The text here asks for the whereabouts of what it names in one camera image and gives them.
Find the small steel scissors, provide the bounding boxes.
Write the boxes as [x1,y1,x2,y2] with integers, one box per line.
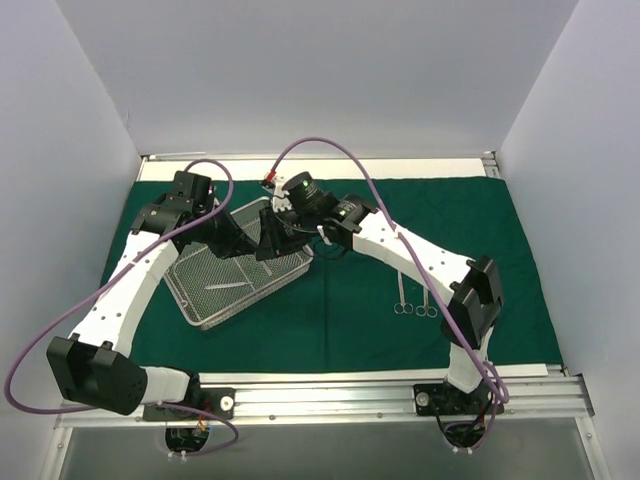
[393,271,414,315]

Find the green surgical drape cloth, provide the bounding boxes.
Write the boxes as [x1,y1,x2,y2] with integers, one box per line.
[131,177,562,373]

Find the steel tweezers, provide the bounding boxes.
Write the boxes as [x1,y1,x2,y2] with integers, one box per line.
[204,281,255,291]

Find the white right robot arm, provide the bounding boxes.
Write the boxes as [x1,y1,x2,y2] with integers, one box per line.
[259,172,504,413]

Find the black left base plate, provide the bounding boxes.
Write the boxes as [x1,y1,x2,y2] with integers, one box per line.
[142,386,236,422]

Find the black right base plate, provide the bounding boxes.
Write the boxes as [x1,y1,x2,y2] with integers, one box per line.
[412,381,493,417]

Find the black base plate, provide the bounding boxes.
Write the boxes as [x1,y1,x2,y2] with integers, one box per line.
[412,381,493,417]
[142,386,236,422]

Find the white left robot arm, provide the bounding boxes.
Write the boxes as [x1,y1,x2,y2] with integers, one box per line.
[46,171,257,419]

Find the steel surgical scissors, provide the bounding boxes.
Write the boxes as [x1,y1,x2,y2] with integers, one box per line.
[414,288,438,318]

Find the steel mesh instrument tray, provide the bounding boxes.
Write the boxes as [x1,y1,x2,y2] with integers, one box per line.
[164,197,313,330]

